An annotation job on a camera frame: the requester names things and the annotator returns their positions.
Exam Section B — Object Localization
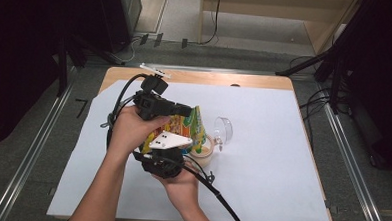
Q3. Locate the white floor cable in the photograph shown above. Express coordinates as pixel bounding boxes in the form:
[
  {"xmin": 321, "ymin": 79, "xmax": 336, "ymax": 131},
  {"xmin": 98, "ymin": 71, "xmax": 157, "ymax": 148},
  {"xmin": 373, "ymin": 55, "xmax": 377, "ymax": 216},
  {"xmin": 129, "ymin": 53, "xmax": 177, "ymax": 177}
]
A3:
[{"xmin": 113, "ymin": 36, "xmax": 137, "ymax": 64}]

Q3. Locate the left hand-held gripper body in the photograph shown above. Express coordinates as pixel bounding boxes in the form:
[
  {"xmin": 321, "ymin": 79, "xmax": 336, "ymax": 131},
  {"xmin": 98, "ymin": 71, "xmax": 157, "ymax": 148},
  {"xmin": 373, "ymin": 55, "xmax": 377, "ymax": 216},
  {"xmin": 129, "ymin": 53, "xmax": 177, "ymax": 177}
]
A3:
[{"xmin": 132, "ymin": 62, "xmax": 181, "ymax": 123}]

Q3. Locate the yellow spouted pouch green cap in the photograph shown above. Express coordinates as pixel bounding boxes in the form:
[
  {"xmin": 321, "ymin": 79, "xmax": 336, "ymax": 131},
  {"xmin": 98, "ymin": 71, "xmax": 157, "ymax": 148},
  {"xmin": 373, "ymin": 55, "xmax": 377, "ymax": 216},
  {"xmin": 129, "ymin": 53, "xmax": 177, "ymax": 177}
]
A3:
[{"xmin": 138, "ymin": 102, "xmax": 209, "ymax": 158}]

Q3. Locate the black metal stand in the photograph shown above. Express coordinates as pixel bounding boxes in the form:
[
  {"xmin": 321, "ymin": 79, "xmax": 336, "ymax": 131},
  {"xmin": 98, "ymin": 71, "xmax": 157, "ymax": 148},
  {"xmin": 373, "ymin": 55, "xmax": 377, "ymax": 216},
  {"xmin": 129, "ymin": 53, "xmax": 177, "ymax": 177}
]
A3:
[
  {"xmin": 273, "ymin": 0, "xmax": 367, "ymax": 116},
  {"xmin": 52, "ymin": 32, "xmax": 127, "ymax": 100}
]

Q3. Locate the black cabinet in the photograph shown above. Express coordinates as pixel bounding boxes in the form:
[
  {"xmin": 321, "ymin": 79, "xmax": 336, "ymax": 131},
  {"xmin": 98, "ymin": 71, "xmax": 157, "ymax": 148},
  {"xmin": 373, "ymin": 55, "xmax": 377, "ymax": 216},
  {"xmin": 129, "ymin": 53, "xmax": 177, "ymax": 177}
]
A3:
[{"xmin": 94, "ymin": 0, "xmax": 144, "ymax": 54}]

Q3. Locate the metal floor rail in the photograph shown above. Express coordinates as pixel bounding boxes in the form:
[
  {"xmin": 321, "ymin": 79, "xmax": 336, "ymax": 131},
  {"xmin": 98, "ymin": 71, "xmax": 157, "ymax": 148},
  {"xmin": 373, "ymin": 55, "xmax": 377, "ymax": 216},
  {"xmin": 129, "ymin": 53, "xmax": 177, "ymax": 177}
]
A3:
[
  {"xmin": 312, "ymin": 81, "xmax": 392, "ymax": 221},
  {"xmin": 0, "ymin": 63, "xmax": 79, "ymax": 221}
]

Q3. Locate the hanging black cable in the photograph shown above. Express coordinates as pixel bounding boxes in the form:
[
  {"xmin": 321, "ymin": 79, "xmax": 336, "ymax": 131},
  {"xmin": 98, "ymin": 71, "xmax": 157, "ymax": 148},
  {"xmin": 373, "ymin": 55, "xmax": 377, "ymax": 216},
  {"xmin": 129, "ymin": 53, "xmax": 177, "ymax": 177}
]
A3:
[{"xmin": 198, "ymin": 0, "xmax": 223, "ymax": 47}]

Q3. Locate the light wooden shelf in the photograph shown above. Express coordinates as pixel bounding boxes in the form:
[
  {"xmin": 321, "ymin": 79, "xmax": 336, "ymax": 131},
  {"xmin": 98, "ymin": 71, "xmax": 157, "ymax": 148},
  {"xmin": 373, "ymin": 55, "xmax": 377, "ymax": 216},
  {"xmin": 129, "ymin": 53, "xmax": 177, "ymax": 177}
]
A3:
[{"xmin": 198, "ymin": 0, "xmax": 362, "ymax": 59}]

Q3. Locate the black floor cable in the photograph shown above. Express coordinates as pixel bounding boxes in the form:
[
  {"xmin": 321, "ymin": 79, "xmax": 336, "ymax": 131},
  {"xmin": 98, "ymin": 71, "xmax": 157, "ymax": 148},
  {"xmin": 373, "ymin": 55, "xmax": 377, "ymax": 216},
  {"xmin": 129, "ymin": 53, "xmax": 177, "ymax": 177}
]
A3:
[
  {"xmin": 296, "ymin": 86, "xmax": 333, "ymax": 151},
  {"xmin": 288, "ymin": 54, "xmax": 319, "ymax": 72}
]

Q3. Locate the person's left hand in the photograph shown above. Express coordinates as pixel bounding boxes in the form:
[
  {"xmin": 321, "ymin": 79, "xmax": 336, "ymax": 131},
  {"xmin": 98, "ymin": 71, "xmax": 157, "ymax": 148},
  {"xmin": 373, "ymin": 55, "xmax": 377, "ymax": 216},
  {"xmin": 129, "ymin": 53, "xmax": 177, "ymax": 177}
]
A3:
[{"xmin": 107, "ymin": 104, "xmax": 171, "ymax": 160}]

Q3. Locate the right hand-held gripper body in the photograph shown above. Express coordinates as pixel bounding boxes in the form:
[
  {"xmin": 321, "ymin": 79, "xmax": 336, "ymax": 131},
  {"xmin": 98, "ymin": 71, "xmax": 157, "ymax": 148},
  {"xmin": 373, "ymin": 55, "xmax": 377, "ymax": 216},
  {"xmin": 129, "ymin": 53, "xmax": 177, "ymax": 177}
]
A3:
[{"xmin": 132, "ymin": 130, "xmax": 194, "ymax": 181}]

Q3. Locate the roll of tape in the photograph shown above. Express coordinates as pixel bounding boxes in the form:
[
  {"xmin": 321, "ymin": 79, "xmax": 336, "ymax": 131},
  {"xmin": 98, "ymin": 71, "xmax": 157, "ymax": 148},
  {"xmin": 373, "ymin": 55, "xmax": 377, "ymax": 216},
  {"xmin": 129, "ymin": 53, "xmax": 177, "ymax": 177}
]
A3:
[{"xmin": 184, "ymin": 133, "xmax": 217, "ymax": 169}]

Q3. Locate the dark curtain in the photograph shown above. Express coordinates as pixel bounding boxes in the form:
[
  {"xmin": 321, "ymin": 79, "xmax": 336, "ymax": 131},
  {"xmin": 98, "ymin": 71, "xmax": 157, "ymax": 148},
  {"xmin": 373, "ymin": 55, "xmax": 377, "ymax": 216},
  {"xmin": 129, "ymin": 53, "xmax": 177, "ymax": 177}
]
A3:
[
  {"xmin": 0, "ymin": 0, "xmax": 101, "ymax": 159},
  {"xmin": 343, "ymin": 0, "xmax": 392, "ymax": 174}
]

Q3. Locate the person's right hand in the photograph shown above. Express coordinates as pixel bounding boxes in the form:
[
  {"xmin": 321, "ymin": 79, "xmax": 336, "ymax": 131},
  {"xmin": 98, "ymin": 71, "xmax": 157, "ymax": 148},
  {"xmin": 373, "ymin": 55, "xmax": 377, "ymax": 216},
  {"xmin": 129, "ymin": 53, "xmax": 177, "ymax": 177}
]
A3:
[{"xmin": 150, "ymin": 161, "xmax": 203, "ymax": 216}]

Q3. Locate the left hand-held gripper black cable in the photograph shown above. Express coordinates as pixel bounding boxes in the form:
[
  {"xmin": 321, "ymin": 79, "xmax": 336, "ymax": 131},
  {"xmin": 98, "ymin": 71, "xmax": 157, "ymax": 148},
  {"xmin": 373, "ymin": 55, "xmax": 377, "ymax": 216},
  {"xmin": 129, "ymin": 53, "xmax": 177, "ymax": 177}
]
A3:
[{"xmin": 98, "ymin": 71, "xmax": 151, "ymax": 153}]

